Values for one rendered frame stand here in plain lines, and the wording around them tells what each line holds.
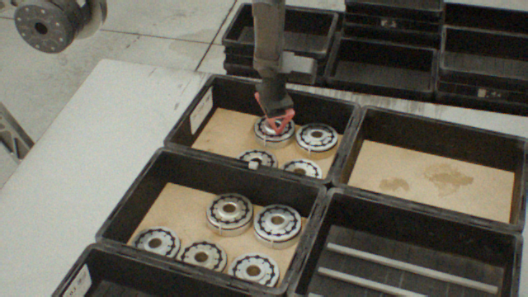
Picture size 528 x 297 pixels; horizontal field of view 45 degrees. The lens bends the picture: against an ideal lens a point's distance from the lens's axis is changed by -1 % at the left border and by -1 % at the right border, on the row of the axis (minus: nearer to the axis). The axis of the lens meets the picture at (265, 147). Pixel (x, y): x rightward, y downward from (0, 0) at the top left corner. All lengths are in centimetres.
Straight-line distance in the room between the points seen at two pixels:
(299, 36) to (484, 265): 150
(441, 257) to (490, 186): 26
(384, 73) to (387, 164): 112
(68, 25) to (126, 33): 219
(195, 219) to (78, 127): 63
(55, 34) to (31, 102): 178
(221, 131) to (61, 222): 46
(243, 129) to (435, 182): 49
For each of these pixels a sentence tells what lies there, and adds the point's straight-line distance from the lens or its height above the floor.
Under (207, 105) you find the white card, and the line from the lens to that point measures 167.
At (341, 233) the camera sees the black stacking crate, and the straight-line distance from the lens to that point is 143.
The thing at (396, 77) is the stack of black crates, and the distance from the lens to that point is 267.
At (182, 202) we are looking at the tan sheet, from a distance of 150.
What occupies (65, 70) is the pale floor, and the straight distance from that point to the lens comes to 351.
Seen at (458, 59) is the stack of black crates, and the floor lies 49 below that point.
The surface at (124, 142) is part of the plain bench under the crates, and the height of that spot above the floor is 70.
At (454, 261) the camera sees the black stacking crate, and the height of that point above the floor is 83.
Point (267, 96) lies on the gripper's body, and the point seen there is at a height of 98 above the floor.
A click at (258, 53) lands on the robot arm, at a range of 137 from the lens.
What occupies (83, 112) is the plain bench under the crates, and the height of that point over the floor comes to 70.
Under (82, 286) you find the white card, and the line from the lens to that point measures 132.
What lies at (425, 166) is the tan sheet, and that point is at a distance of 161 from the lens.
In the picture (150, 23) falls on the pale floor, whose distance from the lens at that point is 379.
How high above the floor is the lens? 191
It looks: 42 degrees down
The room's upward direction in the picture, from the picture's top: 1 degrees counter-clockwise
